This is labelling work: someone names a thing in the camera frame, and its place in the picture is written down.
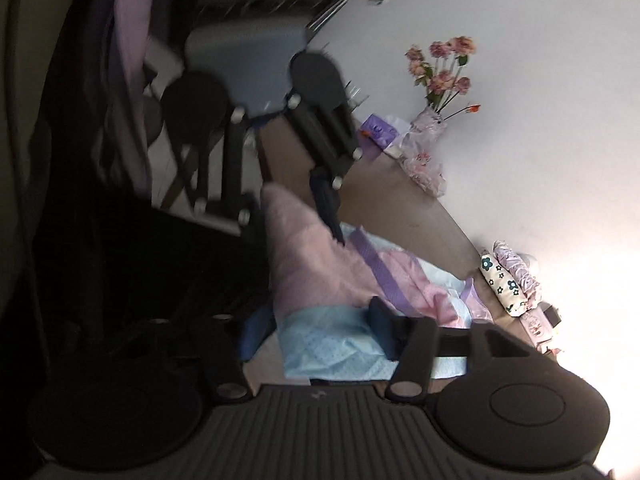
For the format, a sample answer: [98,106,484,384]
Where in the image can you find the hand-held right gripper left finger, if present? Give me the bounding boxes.
[127,306,277,403]

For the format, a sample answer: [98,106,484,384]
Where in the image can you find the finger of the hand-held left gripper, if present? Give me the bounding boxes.
[180,105,258,238]
[284,92,364,247]

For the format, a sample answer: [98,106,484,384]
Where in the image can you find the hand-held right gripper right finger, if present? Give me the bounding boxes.
[367,296,540,403]

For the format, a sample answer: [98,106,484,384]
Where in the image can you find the pink blue mesh garment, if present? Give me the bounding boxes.
[262,182,496,381]

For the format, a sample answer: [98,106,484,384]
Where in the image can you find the purple tissue pack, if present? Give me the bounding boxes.
[360,114,403,150]

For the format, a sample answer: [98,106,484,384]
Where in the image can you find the clear printed plastic bag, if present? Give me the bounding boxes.
[390,132,447,198]

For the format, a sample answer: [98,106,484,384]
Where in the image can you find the white floral folded cloth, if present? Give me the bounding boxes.
[478,254,527,317]

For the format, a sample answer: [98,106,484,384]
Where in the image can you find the patterned flower vase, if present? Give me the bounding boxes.
[410,109,447,143]

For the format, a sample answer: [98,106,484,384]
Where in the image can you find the purple patterned folded cloth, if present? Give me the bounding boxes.
[492,240,544,312]

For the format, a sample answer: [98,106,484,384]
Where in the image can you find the pink patterned pouch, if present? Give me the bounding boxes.
[520,307,557,352]

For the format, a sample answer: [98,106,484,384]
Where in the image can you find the artificial pink flowers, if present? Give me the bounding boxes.
[404,36,482,117]

